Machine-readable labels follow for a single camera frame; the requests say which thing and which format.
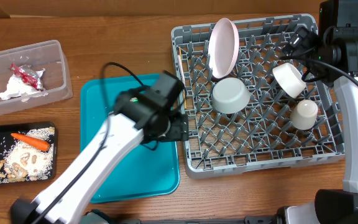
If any grey dishwasher rack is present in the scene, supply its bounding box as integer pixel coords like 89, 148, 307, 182
171, 14, 345, 179

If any orange carrot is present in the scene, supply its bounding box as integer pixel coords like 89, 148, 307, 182
11, 133, 50, 152

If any rice and peanut shells pile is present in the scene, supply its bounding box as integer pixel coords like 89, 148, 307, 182
0, 126, 55, 185

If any white plastic fork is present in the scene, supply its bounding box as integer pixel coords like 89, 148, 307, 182
177, 55, 185, 85

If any white napkin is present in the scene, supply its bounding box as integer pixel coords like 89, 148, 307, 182
0, 81, 41, 100

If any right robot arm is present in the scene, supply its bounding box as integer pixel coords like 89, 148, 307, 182
272, 1, 358, 223

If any white paper cup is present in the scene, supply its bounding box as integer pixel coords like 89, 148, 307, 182
290, 100, 318, 130

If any wooden chopstick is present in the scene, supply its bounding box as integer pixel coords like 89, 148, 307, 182
178, 47, 187, 109

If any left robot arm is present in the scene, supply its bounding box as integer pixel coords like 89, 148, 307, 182
10, 71, 188, 223

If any white round plate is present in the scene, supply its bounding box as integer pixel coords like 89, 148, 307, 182
208, 18, 239, 79

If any clear plastic bin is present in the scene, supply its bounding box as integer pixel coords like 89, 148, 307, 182
0, 40, 73, 115

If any red foil wrapper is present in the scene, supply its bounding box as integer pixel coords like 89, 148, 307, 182
9, 63, 45, 91

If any grey bowl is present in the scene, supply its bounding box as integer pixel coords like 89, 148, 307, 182
212, 78, 250, 114

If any teal plastic tray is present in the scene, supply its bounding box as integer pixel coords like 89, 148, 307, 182
80, 80, 180, 203

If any white ceramic bowl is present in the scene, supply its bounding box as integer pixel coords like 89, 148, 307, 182
272, 63, 306, 98

